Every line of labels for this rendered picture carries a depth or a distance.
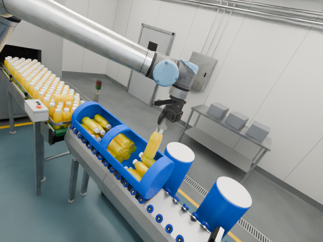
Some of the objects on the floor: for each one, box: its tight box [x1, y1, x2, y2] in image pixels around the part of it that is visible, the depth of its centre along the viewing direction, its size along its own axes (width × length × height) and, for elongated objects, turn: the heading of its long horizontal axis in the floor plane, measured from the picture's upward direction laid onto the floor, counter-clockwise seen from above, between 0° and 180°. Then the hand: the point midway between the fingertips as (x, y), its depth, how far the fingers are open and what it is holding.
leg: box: [68, 158, 79, 203], centre depth 165 cm, size 6×6×63 cm
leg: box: [81, 169, 89, 196], centre depth 176 cm, size 6×6×63 cm
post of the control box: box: [33, 121, 41, 196], centre depth 152 cm, size 4×4×100 cm
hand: (160, 128), depth 85 cm, fingers closed on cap, 4 cm apart
